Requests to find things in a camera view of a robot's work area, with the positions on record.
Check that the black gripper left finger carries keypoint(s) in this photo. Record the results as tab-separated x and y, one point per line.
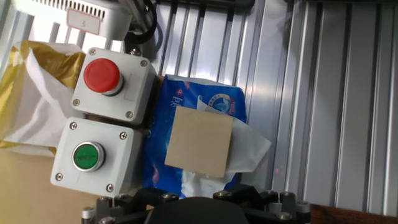
124	208

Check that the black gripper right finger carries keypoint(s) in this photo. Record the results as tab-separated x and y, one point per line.
273	208

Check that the light wooden block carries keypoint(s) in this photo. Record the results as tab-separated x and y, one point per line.
199	143

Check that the green push button box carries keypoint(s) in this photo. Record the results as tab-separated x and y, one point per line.
118	168

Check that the blue tissue pack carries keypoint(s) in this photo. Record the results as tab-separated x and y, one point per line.
161	140

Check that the glossy red wooden board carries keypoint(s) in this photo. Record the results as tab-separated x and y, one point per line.
357	216

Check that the red push button box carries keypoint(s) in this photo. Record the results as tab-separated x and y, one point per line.
133	93

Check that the gold tissue pack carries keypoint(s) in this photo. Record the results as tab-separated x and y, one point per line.
31	109

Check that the silver vented camera with label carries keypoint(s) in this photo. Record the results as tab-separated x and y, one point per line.
115	21

